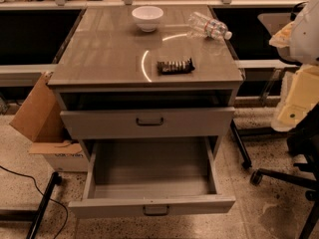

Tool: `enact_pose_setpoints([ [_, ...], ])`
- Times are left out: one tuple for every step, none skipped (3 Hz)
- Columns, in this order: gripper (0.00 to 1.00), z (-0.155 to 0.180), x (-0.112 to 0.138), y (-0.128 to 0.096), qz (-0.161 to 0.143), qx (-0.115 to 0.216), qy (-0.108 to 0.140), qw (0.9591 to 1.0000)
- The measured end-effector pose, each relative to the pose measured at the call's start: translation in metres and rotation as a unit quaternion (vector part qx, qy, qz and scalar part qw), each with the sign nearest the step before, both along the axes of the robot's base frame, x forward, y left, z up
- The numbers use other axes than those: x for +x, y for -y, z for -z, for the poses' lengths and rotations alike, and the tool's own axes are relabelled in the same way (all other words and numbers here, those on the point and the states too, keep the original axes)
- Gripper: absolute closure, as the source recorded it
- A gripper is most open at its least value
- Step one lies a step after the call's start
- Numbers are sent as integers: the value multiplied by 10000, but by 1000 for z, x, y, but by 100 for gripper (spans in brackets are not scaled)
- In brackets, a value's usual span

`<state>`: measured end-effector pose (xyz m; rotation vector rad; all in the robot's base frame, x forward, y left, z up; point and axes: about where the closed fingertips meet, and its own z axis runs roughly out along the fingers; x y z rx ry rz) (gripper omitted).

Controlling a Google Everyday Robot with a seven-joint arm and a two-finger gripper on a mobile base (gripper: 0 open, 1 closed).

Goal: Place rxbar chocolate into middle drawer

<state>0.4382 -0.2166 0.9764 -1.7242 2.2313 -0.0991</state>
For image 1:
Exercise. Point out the brown cardboard flap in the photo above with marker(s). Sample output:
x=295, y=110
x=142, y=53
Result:
x=38, y=118

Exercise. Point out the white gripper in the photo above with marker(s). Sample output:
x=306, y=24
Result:
x=305, y=39

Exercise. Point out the white cardboard box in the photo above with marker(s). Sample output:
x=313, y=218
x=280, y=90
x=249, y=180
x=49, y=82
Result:
x=62, y=156

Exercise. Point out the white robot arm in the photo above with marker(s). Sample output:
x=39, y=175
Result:
x=301, y=37

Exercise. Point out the black table leg frame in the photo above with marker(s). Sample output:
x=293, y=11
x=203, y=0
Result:
x=239, y=134

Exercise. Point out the clear plastic water bottle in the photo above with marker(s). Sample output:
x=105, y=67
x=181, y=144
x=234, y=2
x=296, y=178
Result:
x=208, y=27

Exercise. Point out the white ceramic bowl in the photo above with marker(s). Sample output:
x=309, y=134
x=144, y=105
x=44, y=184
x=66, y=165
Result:
x=147, y=18

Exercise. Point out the dark rxbar chocolate wrapper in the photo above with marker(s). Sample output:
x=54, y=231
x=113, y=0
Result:
x=175, y=67

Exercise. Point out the closed upper drawer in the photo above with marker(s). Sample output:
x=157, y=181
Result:
x=147, y=123

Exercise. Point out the grey drawer cabinet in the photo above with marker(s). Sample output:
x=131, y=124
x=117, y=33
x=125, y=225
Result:
x=110, y=64

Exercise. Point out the black stand leg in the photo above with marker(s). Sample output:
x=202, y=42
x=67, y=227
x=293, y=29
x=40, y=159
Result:
x=33, y=216

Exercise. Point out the open lower drawer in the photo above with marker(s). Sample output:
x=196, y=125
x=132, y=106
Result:
x=151, y=177

